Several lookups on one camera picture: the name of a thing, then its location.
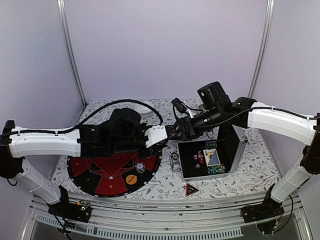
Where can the white ceramic bowl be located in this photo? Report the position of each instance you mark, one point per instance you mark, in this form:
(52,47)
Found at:
(143,110)

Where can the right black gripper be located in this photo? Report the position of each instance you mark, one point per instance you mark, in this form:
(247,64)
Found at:
(185,124)

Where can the orange big blind button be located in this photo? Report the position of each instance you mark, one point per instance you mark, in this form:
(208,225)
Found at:
(131,179)

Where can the front aluminium rail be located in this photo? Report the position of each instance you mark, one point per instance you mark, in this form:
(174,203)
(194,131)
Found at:
(193,219)

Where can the red dice group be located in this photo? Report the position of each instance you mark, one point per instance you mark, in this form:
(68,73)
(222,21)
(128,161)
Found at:
(199,159)

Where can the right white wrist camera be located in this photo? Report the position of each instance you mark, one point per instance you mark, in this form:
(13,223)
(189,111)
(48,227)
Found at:
(182,108)

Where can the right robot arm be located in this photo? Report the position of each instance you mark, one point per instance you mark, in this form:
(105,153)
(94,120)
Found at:
(248,113)

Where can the lower poker chip row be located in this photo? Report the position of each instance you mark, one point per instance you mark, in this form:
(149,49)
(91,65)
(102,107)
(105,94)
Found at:
(217,169)

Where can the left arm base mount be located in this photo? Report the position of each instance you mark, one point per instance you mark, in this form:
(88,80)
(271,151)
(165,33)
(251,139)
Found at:
(80,211)

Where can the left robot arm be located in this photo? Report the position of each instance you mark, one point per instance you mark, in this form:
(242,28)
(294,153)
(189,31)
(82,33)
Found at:
(18,143)

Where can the aluminium poker chip case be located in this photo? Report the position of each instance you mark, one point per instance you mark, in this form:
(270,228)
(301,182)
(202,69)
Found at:
(231,143)

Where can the aluminium frame post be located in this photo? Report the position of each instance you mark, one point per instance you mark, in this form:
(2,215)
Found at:
(61,8)
(267,24)

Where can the round red black poker mat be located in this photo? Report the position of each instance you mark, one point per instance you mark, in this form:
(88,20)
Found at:
(105,177)

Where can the poker chip row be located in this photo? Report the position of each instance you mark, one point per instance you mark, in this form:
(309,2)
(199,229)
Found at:
(217,169)
(210,145)

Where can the upper poker chip row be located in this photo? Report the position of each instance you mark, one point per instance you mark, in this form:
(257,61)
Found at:
(210,145)

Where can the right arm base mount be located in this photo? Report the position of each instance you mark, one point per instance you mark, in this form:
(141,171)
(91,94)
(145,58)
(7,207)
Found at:
(267,209)

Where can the boxed card deck ace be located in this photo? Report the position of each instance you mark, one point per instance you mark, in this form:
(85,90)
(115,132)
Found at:
(211,157)

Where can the right aluminium frame post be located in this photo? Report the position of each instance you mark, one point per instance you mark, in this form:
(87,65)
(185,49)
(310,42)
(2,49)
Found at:
(267,24)

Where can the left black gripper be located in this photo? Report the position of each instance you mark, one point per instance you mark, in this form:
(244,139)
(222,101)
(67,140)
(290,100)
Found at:
(151,152)

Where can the left aluminium frame post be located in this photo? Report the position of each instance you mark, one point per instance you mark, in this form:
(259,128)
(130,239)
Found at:
(61,8)

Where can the red black triangle card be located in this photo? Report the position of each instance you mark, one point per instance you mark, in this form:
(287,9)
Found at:
(190,189)

